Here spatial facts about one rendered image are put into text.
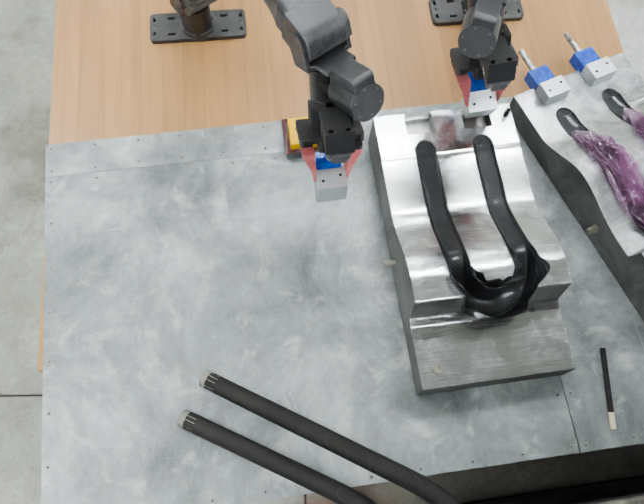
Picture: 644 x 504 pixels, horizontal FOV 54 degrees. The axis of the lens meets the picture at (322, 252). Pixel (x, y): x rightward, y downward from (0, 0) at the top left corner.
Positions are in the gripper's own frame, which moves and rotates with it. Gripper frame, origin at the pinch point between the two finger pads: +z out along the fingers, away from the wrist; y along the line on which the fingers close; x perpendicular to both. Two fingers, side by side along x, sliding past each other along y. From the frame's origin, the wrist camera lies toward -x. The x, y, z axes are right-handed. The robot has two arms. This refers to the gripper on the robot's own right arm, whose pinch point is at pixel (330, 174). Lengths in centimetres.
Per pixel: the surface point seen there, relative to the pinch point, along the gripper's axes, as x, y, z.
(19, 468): 17, -87, 99
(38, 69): 136, -83, 37
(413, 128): 14.7, 18.2, 1.9
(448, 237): -8.4, 18.8, 9.7
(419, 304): -19.6, 10.9, 13.2
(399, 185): 2.7, 12.7, 5.9
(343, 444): -34.9, -4.2, 25.3
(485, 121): 14.4, 32.1, 1.9
